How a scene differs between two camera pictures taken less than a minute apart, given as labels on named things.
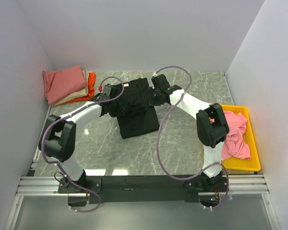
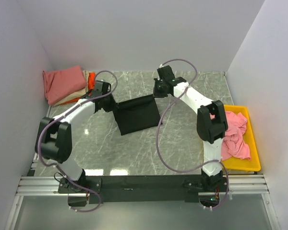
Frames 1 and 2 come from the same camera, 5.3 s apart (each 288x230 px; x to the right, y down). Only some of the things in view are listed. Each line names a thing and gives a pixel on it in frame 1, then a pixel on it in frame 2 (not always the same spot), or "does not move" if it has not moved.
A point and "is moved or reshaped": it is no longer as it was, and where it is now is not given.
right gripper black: (152, 102) to (156, 93)
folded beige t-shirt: (84, 92) does not move
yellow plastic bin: (237, 164) does not move
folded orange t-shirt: (91, 90) does not move
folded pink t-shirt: (60, 84) does not move
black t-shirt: (136, 116) is moved or reshaped
